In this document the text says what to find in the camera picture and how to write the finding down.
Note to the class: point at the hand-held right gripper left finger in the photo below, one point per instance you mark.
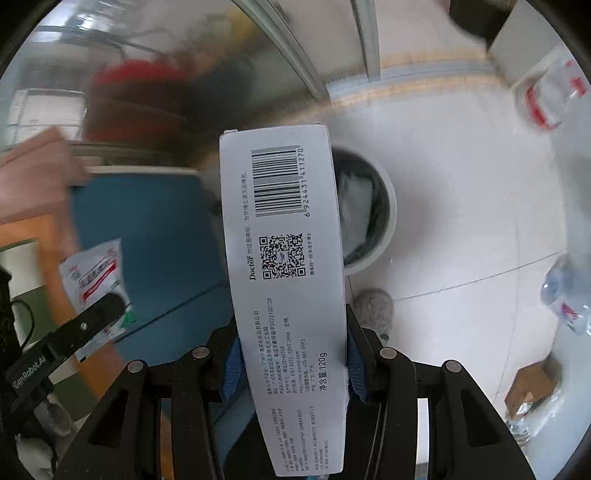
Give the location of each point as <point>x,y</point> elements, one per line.
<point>231,369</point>

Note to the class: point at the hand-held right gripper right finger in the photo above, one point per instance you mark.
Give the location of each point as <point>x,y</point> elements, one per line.
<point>358,369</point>

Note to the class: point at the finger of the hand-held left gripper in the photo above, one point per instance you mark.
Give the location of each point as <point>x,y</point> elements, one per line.
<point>101,311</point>

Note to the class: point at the long white toothpaste box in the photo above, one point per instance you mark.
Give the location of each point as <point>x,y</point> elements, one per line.
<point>281,300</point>

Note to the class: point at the white trash bin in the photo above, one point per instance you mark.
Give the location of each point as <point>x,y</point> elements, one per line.
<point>376,240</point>

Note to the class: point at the grey fuzzy slipper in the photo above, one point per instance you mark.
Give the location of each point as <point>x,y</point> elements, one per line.
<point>376,309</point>

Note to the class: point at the green checkered tablecloth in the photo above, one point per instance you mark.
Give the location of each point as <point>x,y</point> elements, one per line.
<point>51,240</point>

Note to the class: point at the pink cloth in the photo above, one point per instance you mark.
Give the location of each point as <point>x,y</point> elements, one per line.
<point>37,175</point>

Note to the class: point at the brown cardboard box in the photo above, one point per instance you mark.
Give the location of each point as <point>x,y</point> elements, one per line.
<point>531,383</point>

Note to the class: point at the red bag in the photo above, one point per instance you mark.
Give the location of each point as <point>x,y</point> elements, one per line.
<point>134,92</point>

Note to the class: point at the clear red-label plastic bottle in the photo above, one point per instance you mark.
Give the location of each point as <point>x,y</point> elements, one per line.
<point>549,97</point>
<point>568,295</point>

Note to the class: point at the frosted glass sliding door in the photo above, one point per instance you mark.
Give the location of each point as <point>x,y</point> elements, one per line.
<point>55,69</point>

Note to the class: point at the yellow bag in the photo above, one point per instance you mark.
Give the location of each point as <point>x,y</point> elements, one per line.
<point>240,37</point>

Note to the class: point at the white carton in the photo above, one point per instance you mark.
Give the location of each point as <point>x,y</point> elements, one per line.
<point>521,55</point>

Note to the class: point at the dark bag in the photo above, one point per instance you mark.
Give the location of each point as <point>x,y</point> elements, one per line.
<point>485,18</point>

